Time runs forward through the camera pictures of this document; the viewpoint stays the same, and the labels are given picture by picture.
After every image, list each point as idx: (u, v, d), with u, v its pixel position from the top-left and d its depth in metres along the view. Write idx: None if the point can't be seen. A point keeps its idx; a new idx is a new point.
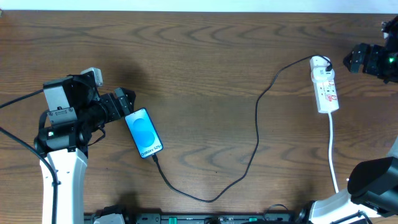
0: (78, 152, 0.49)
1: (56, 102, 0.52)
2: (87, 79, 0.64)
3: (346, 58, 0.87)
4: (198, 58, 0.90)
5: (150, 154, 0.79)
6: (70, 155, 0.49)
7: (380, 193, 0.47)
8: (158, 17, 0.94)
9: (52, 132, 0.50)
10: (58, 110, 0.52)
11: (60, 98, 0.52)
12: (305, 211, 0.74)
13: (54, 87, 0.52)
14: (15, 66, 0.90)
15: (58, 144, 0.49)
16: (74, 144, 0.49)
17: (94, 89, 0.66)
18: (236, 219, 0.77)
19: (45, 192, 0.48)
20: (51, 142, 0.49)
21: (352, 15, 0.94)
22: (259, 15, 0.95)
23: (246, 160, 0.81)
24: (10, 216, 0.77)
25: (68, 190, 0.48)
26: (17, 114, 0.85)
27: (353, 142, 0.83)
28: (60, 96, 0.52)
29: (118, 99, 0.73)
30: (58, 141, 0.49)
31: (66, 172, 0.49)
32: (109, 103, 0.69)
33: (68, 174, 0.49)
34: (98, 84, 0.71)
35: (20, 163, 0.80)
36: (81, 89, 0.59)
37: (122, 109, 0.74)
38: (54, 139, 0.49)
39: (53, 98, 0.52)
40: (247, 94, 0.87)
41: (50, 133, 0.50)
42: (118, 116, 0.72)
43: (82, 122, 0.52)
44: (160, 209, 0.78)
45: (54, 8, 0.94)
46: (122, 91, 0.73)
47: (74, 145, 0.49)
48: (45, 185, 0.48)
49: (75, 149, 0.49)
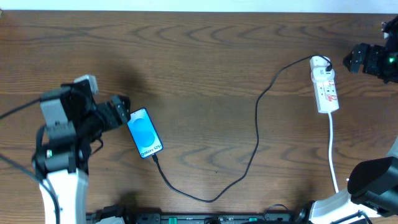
0: (78, 173, 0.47)
1: (54, 116, 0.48)
2: (84, 88, 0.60)
3: (346, 58, 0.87)
4: (198, 58, 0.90)
5: (150, 154, 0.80)
6: (71, 179, 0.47)
7: (380, 194, 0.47)
8: (158, 17, 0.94)
9: (50, 151, 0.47)
10: (56, 125, 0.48)
11: (58, 112, 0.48)
12: (305, 211, 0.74)
13: (51, 101, 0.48)
14: (15, 66, 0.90)
15: (56, 164, 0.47)
16: (74, 164, 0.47)
17: (91, 96, 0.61)
18: (236, 219, 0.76)
19: (46, 213, 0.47)
20: (50, 162, 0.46)
21: (352, 15, 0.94)
22: (259, 15, 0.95)
23: (246, 160, 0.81)
24: (10, 216, 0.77)
25: (69, 216, 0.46)
26: (17, 114, 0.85)
27: (354, 142, 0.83)
28: (59, 110, 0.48)
29: None
30: (56, 161, 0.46)
31: (67, 196, 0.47)
32: None
33: (69, 200, 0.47)
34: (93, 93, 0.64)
35: (21, 163, 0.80)
36: (79, 101, 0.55)
37: (122, 116, 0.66)
38: (53, 159, 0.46)
39: (51, 112, 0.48)
40: (247, 94, 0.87)
41: (48, 154, 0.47)
42: None
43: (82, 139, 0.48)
44: (160, 209, 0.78)
45: (54, 8, 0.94)
46: (121, 98, 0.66)
47: (74, 166, 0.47)
48: (46, 210, 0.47)
49: (76, 170, 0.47)
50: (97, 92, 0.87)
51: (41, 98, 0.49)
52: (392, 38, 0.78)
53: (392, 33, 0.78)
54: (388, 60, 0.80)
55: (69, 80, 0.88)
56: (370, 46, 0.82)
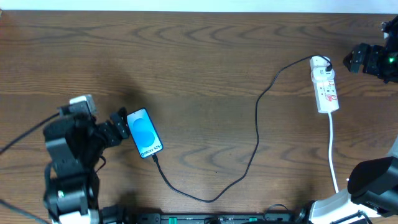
0: (90, 213, 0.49)
1: (61, 155, 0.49)
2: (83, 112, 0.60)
3: (346, 58, 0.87)
4: (198, 58, 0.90)
5: (150, 154, 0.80)
6: (84, 219, 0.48)
7: (380, 194, 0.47)
8: (158, 17, 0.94)
9: (61, 191, 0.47)
10: (63, 163, 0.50)
11: (64, 151, 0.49)
12: (305, 211, 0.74)
13: (57, 140, 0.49)
14: (15, 66, 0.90)
15: (68, 203, 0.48)
16: (86, 205, 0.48)
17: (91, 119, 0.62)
18: (236, 219, 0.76)
19: None
20: (62, 203, 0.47)
21: (352, 15, 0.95)
22: (259, 15, 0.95)
23: (246, 160, 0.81)
24: (10, 216, 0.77)
25: None
26: (17, 114, 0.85)
27: (354, 142, 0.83)
28: (64, 149, 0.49)
29: (115, 125, 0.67)
30: (68, 202, 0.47)
31: None
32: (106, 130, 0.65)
33: None
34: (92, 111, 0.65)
35: (21, 163, 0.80)
36: (82, 131, 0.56)
37: (119, 132, 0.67)
38: (65, 199, 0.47)
39: (58, 152, 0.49)
40: (247, 94, 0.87)
41: (60, 193, 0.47)
42: (117, 142, 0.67)
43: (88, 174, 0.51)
44: (160, 209, 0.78)
45: (54, 8, 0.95)
46: (119, 116, 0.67)
47: (86, 207, 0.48)
48: None
49: (87, 211, 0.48)
50: (97, 93, 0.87)
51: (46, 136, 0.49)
52: (392, 37, 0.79)
53: (392, 34, 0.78)
54: (388, 60, 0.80)
55: (69, 80, 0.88)
56: (370, 46, 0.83)
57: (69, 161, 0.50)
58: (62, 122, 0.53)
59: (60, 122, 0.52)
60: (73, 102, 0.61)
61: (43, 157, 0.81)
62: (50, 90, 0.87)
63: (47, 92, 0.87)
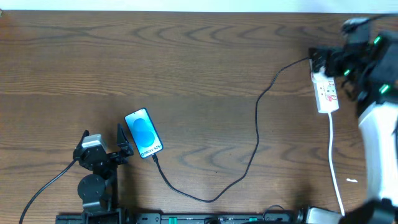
0: None
1: (95, 210, 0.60)
2: (96, 155, 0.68)
3: (310, 48, 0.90)
4: (198, 58, 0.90)
5: (150, 154, 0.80)
6: None
7: None
8: (158, 17, 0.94)
9: None
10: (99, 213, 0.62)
11: (98, 208, 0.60)
12: (303, 213, 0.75)
13: (92, 203, 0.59)
14: (15, 66, 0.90)
15: None
16: None
17: (105, 155, 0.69)
18: (236, 219, 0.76)
19: None
20: None
21: (352, 15, 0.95)
22: (258, 15, 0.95)
23: (246, 160, 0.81)
24: (8, 216, 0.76)
25: None
26: (17, 114, 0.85)
27: (353, 142, 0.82)
28: (99, 208, 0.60)
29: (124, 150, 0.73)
30: None
31: None
32: (117, 158, 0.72)
33: None
34: (104, 145, 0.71)
35: (20, 163, 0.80)
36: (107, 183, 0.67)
37: (125, 153, 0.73)
38: None
39: (93, 208, 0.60)
40: (247, 94, 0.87)
41: None
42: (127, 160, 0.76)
43: (118, 213, 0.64)
44: (160, 210, 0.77)
45: (55, 8, 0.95)
46: (124, 138, 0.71)
47: None
48: None
49: None
50: (97, 92, 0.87)
51: (84, 198, 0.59)
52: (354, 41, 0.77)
53: (351, 37, 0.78)
54: (345, 70, 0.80)
55: (70, 80, 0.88)
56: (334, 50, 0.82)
57: (102, 210, 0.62)
58: (94, 183, 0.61)
59: (92, 183, 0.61)
60: (87, 146, 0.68)
61: (43, 157, 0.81)
62: (50, 90, 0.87)
63: (47, 92, 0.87)
